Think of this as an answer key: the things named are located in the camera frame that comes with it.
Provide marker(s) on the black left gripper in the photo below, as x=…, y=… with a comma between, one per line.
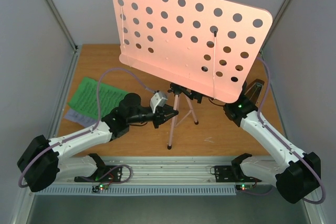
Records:
x=160, y=113

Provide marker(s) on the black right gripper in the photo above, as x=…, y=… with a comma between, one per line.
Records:
x=247, y=99

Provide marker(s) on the pink music stand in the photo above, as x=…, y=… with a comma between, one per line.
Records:
x=208, y=46

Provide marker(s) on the brown wooden metronome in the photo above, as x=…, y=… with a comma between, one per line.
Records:
x=253, y=90

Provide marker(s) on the blue sheet music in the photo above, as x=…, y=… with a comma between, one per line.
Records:
x=76, y=117

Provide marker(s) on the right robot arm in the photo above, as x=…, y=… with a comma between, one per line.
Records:
x=293, y=172

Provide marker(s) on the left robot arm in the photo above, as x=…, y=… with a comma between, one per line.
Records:
x=46, y=160

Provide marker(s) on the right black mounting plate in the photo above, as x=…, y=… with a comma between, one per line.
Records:
x=224, y=174

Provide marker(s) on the black mounting plate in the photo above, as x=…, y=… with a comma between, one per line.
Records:
x=224, y=174
x=113, y=174

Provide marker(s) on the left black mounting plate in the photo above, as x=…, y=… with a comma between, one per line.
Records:
x=113, y=174

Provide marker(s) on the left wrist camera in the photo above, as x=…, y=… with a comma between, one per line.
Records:
x=159, y=99

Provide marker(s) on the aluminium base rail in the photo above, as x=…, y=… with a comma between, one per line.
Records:
x=170, y=170

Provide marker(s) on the grey slotted cable duct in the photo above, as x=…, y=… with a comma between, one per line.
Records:
x=141, y=190

